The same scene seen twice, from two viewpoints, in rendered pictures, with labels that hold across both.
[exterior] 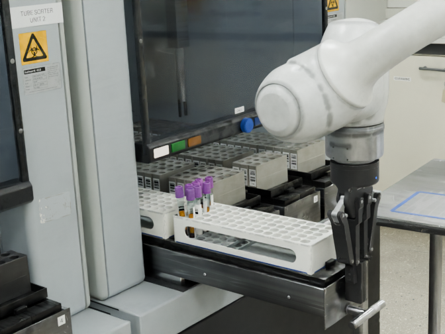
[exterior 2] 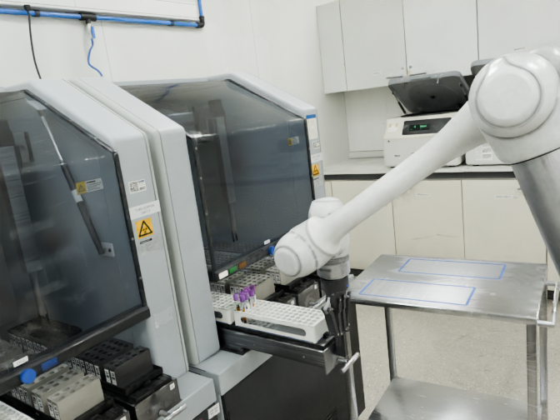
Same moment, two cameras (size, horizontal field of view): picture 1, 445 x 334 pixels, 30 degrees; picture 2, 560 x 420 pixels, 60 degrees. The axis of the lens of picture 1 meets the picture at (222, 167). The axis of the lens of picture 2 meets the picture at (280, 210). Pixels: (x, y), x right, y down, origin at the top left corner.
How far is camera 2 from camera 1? 0.14 m
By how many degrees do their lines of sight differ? 4
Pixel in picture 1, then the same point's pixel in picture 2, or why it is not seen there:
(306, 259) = (312, 334)
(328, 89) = (314, 247)
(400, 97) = not seen: hidden behind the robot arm
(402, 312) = (373, 334)
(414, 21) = (358, 207)
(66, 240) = (172, 334)
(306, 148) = not seen: hidden behind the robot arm
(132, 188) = (207, 297)
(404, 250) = not seen: hidden behind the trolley
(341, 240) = (330, 323)
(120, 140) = (199, 271)
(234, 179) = (267, 282)
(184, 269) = (242, 342)
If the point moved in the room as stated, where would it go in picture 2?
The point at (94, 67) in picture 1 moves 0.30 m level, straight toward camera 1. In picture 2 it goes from (180, 232) to (182, 262)
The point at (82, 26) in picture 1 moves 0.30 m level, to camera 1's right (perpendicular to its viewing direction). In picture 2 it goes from (172, 211) to (278, 197)
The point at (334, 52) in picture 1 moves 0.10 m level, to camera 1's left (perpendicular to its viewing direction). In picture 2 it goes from (316, 226) to (272, 232)
